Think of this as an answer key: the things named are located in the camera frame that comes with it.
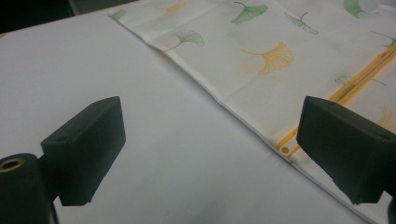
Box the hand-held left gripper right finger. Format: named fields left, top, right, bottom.
left=295, top=95, right=396, bottom=205

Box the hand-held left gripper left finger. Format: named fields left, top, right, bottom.
left=40, top=95, right=127, bottom=207

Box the white leaf-print pillowcase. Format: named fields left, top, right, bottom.
left=107, top=0, right=396, bottom=224

